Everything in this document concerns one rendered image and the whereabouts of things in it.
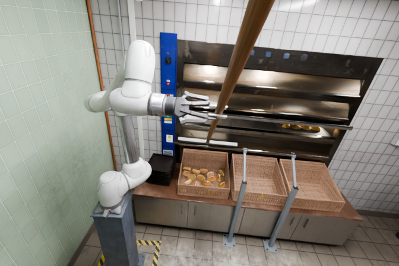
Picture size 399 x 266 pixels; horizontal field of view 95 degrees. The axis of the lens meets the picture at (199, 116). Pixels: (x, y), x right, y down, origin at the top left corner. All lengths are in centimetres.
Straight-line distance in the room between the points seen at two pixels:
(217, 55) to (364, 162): 222
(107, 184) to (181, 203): 100
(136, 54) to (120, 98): 17
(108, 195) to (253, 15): 137
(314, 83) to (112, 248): 235
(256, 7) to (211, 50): 164
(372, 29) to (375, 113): 88
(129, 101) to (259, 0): 56
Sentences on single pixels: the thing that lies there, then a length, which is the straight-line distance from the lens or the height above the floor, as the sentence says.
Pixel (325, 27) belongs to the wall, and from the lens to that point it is 212.
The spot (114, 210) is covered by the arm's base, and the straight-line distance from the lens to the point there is 158.
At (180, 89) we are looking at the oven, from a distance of 200.
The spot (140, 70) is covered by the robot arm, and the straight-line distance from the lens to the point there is 72.
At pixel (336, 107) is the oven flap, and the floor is 157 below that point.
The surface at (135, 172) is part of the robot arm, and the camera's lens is 147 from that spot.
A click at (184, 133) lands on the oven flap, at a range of 224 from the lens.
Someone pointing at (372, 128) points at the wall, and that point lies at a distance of 279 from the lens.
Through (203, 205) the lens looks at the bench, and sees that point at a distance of 218.
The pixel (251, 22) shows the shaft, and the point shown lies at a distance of 27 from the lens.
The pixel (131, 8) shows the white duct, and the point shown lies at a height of 232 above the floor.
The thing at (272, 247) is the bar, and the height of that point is 1.
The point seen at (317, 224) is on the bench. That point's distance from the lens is 262.
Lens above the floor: 224
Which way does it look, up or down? 27 degrees down
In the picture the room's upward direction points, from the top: 5 degrees clockwise
